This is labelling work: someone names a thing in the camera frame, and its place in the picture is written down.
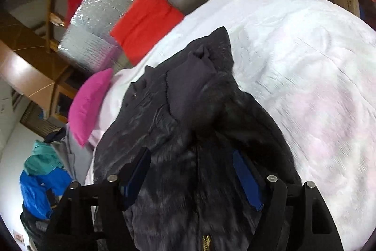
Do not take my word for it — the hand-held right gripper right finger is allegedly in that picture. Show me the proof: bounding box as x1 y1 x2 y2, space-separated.
233 149 344 251

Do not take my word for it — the blue jacket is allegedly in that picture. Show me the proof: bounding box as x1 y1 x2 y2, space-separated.
19 169 72 220

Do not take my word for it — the white blanket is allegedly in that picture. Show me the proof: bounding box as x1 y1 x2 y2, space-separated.
85 0 376 251

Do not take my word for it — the teal jacket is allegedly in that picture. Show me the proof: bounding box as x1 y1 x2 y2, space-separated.
24 141 63 176

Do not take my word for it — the grey coat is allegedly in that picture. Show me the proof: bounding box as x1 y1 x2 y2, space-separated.
54 124 91 184

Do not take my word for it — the black puffer jacket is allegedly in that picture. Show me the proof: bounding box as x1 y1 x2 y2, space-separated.
94 26 303 251

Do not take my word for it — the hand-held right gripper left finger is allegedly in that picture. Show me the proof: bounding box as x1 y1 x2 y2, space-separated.
44 147 152 251

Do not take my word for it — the red pillow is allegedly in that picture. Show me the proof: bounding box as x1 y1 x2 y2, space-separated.
110 0 185 65

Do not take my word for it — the magenta pillow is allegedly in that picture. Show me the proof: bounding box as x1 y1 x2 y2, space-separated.
69 68 114 147

